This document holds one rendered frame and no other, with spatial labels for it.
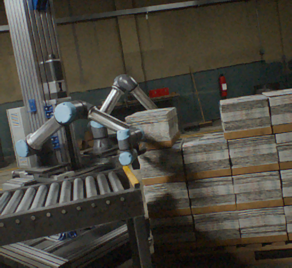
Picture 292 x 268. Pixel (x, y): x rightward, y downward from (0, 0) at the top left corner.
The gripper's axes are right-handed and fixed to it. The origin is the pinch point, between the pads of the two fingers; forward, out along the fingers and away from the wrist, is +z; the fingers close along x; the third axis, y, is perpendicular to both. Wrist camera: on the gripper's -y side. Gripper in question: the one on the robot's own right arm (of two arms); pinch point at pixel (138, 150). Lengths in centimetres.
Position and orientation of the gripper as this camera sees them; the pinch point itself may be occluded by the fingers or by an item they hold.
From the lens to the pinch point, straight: 243.1
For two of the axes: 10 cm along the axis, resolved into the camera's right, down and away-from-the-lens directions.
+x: -9.7, 1.4, 1.8
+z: 1.7, -1.3, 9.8
